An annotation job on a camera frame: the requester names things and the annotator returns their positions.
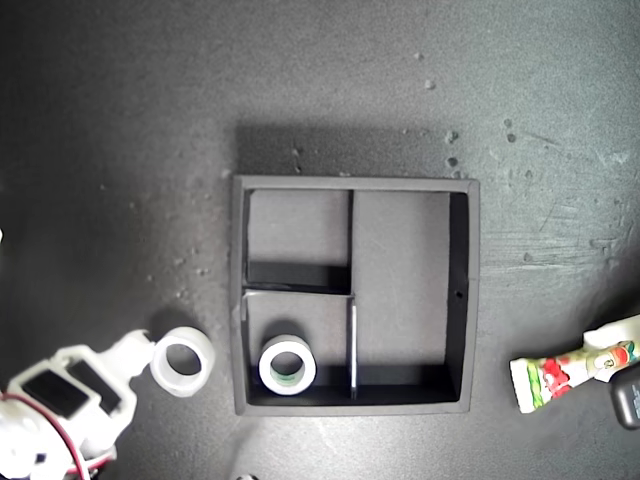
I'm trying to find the red wire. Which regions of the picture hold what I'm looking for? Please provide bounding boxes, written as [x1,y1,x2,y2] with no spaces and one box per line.
[0,393,101,476]

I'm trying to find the snack bar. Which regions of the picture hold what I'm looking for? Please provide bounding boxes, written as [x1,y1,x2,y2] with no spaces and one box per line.
[508,338,640,415]

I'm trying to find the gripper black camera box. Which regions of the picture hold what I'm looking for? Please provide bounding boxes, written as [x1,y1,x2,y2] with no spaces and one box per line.
[608,368,640,430]

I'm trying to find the black tray with wells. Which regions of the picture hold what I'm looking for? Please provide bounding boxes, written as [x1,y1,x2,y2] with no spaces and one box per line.
[230,174,481,417]

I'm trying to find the white tape roll green core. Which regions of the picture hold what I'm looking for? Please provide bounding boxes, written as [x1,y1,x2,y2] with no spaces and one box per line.
[258,339,318,397]

